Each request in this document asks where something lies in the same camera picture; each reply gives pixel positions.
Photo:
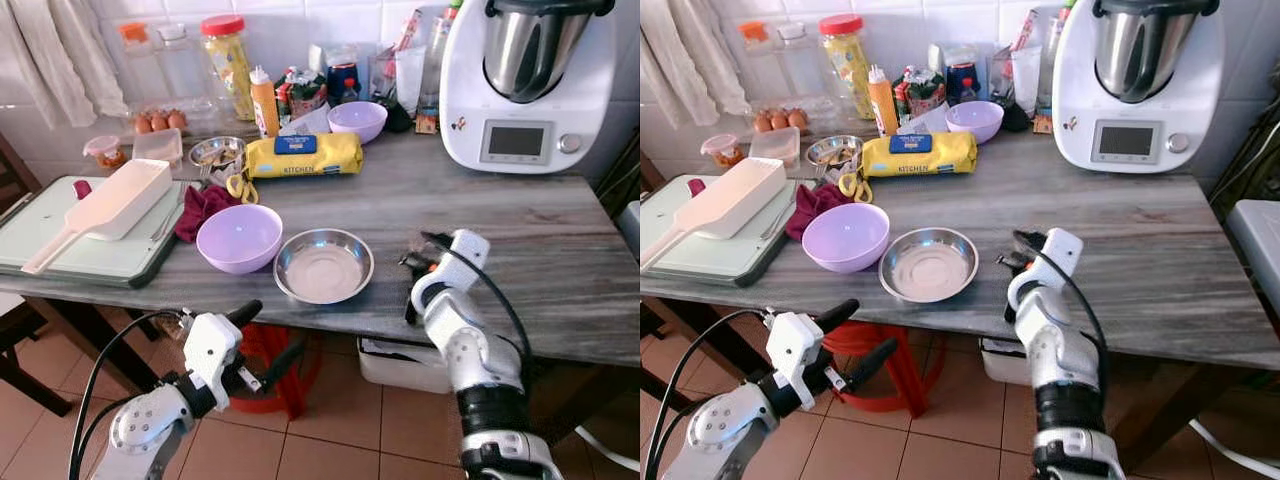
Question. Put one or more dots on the large purple plastic bowl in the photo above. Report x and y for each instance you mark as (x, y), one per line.
(845, 238)
(238, 240)

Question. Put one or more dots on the small steel bowl with cutlery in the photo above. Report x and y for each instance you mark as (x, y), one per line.
(834, 154)
(216, 155)

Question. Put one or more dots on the shallow stainless steel bowl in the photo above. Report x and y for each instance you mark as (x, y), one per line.
(323, 268)
(928, 267)

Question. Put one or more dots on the maroon cloth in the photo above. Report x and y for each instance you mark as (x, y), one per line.
(812, 208)
(200, 210)

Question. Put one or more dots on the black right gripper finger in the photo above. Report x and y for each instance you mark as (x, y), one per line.
(1028, 240)
(1010, 263)
(414, 264)
(435, 241)

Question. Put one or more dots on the yellow wipes pack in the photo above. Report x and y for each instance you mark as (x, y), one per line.
(945, 155)
(330, 155)

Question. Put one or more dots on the small cup pink lid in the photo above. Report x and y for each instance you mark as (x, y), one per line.
(105, 152)
(722, 151)

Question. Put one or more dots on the red green snack bag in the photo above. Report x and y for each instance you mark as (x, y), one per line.
(920, 95)
(302, 95)

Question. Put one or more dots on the small black pouch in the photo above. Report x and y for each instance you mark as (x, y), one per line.
(398, 118)
(1016, 118)

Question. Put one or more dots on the white plastic bag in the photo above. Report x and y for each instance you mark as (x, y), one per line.
(1027, 80)
(410, 80)

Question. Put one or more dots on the small orange box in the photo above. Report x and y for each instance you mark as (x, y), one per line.
(1043, 123)
(427, 122)

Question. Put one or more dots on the red plastic stool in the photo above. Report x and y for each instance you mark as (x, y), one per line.
(285, 385)
(900, 375)

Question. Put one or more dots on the pale green cutting board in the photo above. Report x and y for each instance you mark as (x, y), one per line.
(90, 260)
(720, 262)

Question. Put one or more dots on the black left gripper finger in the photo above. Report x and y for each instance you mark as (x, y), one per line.
(245, 313)
(282, 362)
(872, 362)
(838, 314)

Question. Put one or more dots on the small purple plastic bowl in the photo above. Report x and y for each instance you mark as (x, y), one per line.
(357, 120)
(974, 120)

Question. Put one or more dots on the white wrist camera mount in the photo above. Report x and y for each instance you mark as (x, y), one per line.
(1058, 252)
(795, 350)
(462, 255)
(210, 350)

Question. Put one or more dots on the tall jar red lid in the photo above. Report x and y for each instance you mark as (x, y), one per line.
(847, 70)
(230, 70)

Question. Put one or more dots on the white plastic scoop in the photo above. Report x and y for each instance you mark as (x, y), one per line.
(125, 200)
(735, 198)

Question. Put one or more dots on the white side cabinet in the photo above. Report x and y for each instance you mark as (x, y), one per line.
(626, 225)
(1258, 240)

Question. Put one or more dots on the white kitchen food processor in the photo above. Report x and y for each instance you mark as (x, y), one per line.
(470, 110)
(1080, 110)

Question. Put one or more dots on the clear glass jar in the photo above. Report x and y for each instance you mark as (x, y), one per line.
(800, 65)
(182, 65)

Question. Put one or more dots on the brown egg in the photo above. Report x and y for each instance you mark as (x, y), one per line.
(160, 122)
(177, 120)
(143, 124)
(780, 121)
(763, 123)
(797, 119)

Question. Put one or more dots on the hanging beige towel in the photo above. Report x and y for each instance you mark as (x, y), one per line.
(700, 45)
(70, 50)

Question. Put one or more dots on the clear plastic bag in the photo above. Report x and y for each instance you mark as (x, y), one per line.
(1002, 78)
(384, 78)

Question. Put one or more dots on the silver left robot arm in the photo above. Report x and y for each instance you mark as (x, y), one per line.
(720, 430)
(140, 430)

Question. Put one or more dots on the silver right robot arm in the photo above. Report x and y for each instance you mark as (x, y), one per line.
(470, 350)
(1060, 350)

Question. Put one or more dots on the orange squeeze bottle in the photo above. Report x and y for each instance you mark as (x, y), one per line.
(264, 105)
(882, 104)

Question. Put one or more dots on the clear plastic lidded container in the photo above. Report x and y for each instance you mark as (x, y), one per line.
(158, 147)
(775, 146)

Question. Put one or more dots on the white plastic box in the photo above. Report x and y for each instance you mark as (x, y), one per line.
(1000, 360)
(400, 365)

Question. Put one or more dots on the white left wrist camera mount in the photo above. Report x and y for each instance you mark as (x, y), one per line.
(210, 350)
(795, 350)

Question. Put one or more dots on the metal fork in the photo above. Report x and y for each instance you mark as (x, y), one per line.
(776, 220)
(167, 222)

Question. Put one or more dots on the clear jar orange lid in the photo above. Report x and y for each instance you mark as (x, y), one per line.
(140, 65)
(760, 62)

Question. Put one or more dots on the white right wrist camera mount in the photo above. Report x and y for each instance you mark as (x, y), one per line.
(1058, 252)
(462, 255)

